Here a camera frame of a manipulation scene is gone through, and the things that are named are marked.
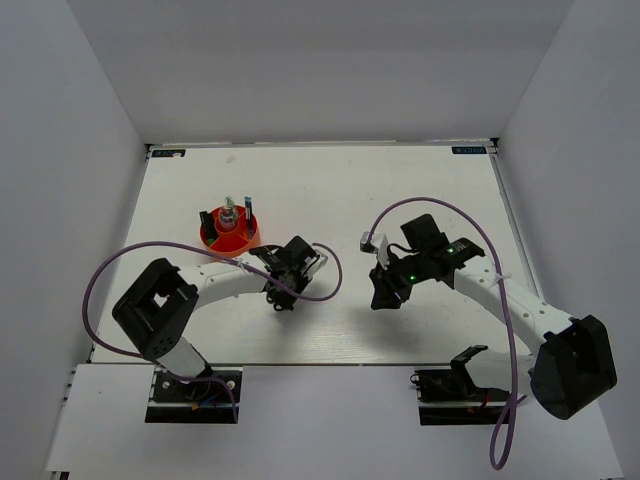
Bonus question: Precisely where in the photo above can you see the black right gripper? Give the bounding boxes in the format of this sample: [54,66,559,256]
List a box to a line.
[370,250,429,310]

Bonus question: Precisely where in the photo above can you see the black handled scissors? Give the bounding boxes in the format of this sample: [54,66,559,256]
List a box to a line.
[266,292,296,312]

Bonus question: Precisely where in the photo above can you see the blue clear pen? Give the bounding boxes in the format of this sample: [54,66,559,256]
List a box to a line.
[244,196,254,240]

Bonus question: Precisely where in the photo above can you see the yellow cap black highlighter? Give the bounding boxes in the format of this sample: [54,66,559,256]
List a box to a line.
[217,205,238,232]

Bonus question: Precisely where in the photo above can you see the green cap black highlighter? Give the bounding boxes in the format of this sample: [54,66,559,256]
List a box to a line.
[199,211,218,247]

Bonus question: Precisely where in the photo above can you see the green translucent correction tape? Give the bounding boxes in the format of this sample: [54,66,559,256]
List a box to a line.
[225,196,237,209]

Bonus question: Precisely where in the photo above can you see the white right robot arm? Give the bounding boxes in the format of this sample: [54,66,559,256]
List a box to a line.
[360,214,617,420]

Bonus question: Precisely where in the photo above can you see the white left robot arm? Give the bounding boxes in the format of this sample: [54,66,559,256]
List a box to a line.
[112,236,327,399]

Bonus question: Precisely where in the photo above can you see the orange round organizer container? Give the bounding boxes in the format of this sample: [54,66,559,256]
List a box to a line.
[199,206,261,258]

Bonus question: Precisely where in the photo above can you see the right blue table label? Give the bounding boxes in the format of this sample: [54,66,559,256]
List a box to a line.
[451,146,487,155]

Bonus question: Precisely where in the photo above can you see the blue table label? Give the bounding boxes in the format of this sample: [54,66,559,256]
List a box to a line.
[451,146,487,155]
[151,149,186,158]

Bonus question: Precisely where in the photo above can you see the left blue table label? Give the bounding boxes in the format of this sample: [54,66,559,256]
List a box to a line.
[151,149,186,158]

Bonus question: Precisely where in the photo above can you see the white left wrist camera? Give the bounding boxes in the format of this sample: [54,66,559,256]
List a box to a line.
[302,250,328,279]

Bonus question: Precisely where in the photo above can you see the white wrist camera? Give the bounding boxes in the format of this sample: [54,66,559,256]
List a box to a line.
[302,250,328,279]
[359,231,390,269]

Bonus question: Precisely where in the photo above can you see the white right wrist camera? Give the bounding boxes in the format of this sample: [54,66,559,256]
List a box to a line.
[359,231,390,269]

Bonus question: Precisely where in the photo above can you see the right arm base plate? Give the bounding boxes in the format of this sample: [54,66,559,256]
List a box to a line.
[409,369,509,427]

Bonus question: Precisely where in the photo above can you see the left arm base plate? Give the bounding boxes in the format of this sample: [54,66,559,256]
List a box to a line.
[145,368,243,425]

